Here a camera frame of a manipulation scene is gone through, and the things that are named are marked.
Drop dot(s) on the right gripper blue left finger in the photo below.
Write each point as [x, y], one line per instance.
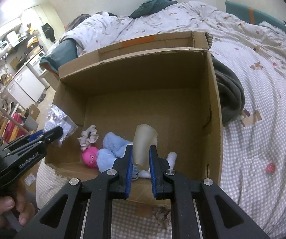
[126, 172]

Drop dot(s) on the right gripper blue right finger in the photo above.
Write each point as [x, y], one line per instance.
[157, 183]

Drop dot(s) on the white sock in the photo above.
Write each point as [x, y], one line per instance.
[157, 167]

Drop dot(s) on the clear plastic bag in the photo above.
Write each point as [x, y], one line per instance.
[56, 117]

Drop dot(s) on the beige lace scrunchie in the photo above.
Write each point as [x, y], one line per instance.
[164, 218]

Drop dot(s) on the person left hand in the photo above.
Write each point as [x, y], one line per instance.
[20, 203]

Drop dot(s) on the cardboard box on floor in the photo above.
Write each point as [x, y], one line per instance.
[29, 117]

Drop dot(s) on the white cabinet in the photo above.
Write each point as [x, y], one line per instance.
[24, 88]

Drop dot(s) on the brown cardboard box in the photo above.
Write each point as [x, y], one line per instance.
[166, 81]

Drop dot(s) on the checkered dog print bedspread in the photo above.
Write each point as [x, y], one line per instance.
[254, 145]

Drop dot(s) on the white washing machine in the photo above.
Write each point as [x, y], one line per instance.
[39, 71]

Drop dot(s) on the dark grey garment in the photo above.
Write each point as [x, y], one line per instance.
[231, 93]

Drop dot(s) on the teal cushion on bed edge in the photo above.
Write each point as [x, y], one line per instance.
[65, 52]

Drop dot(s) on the dark green cloth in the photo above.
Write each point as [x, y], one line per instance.
[150, 7]

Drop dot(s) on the teal pillow orange stripe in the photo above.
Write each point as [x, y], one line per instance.
[253, 16]

